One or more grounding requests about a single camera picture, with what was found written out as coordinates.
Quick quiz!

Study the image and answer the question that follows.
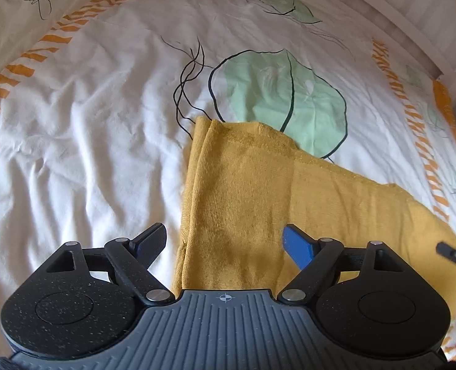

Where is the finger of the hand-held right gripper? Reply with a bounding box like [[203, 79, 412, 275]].
[[436, 241, 456, 268]]

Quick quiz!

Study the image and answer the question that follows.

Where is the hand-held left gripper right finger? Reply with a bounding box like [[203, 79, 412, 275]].
[[278, 224, 406, 303]]

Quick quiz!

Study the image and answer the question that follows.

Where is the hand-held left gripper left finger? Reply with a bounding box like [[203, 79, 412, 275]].
[[45, 223, 175, 304]]

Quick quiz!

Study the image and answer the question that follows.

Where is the mustard yellow knit garment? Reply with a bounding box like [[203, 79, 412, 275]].
[[172, 116, 456, 359]]

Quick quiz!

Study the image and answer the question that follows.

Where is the white leaf printed duvet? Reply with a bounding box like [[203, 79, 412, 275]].
[[0, 0, 456, 370]]

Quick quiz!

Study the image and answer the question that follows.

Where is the orange bed sheet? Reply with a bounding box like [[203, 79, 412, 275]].
[[431, 80, 456, 151]]

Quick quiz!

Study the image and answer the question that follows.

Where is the white wooden bed frame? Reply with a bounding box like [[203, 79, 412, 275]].
[[290, 0, 456, 99]]

